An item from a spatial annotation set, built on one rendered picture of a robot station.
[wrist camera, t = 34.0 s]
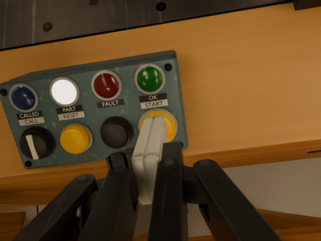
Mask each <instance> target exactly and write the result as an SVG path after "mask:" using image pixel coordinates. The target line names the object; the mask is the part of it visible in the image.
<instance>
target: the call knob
mask: <svg viewBox="0 0 321 241"><path fill-rule="evenodd" d="M19 145H20V150H21V152H22V153H23V154H24V155H25V156H26V157H28V158H30V159H33V160H40V159H43V158H45V157H46V156H47V155H48V154H49V153H50V151H51V149H52V141H51V139H50V137H49V136H48V135H47V134H46V133H44V132H43V131H41V130H36V129H34V130H29V131H27V132H26V133H25V134H23V135H22V136H21V138H20V141H19Z"/></svg>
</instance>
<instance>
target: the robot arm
mask: <svg viewBox="0 0 321 241"><path fill-rule="evenodd" d="M106 162H107V166H108V173H107V176H106V177H103V178H100V179H97V180H96V179H95V176H94V175H93V174H83V175H80V176H78V177H76V178H75V179H74V180H73V181H72V182H70V183H69V184H68V185H67V186H66V187H65V188H64V189H63V190H62V191H61V192H60V193H59V194H58V195H57V196H56V197H55V198H54V199H53V200H52V201H51V202H50V203H49V204H48V205H47V206H46V207H45V208H44V209H43V210H42V211H41V212H40V213H39V214H38V215H37V216H36V217H35V218H33V219H32V220H31V221H30V222H29V223H28V224H27V225H26V226H25V227H24V228H23V229H22V230H21V231H20V232H19V233H18V234H17V235H16V236H15V237H14V238H13V239H12V240H11V241H133V236H134V231H135V226H136V221H137V216H138V211H139V201H138V196H139V200H140V203H142V205H147V204H152V207H151V214H150V223H149V230H148V237H147V241H189V240H188V219H187V213H188V207H187V203H190V204H198V207H199V210H200V212H201V214H202V216H203V218H204V220H205V222H206V224H207V226H208V228H209V230H210V232H211V233H212V235H213V237H214V239H215V241H283V240H282V239H281V238H280V237H279V236H278V235H277V234H276V232H275V231H274V230H273V229H272V228H271V226H270V225H269V224H268V223H267V222H266V220H265V219H264V218H263V217H262V216H261V214H260V213H259V212H258V211H257V210H256V208H255V207H254V206H253V205H252V204H251V203H250V201H249V200H248V199H247V198H246V196H245V195H244V194H243V193H242V192H241V191H240V189H239V188H238V187H237V186H236V185H235V183H234V182H233V181H232V180H231V179H230V177H229V176H228V175H227V174H226V173H225V171H224V170H223V169H222V168H221V167H220V165H219V164H218V163H217V162H216V161H214V160H211V159H203V160H199V161H197V162H195V163H194V164H193V167H190V166H185V165H184V161H183V154H182V146H181V144H180V143H179V142H178V141H177V142H168V137H167V132H166V126H165V120H164V116H162V115H157V116H155V117H152V116H150V117H145V119H144V121H143V124H142V127H141V130H140V133H139V137H138V140H137V143H136V146H135V147H132V148H126V149H125V150H124V151H120V152H114V153H111V154H109V155H108V156H107V157H106ZM78 208H79V211H80V215H79V216H77V210H78Z"/></svg>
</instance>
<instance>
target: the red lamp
mask: <svg viewBox="0 0 321 241"><path fill-rule="evenodd" d="M94 89H95V91H96V93H97V94H98V95H99V96H101V97H103V98H111V97H113V96H115V95H116V94H117V92H118V89H119V85H118V81H117V79H116V78H115V77H114V76H113V75H111V74H107V73H103V74H100V75H98V76H97V77H96V78H95V80H94Z"/></svg>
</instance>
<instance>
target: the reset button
mask: <svg viewBox="0 0 321 241"><path fill-rule="evenodd" d="M60 143H61V145H62V147H63V148H64V149H65V150H66V151H67V152H69V153H75V154H78V153H82V152H84V151H85V150H86V149H87V147H88V146H89V144H90V136H89V133H88V132H87V130H86V129H84V128H83V127H81V126H78V125H71V126H68V127H67V128H65V129H64V130H63V132H62V133H61V136H60Z"/></svg>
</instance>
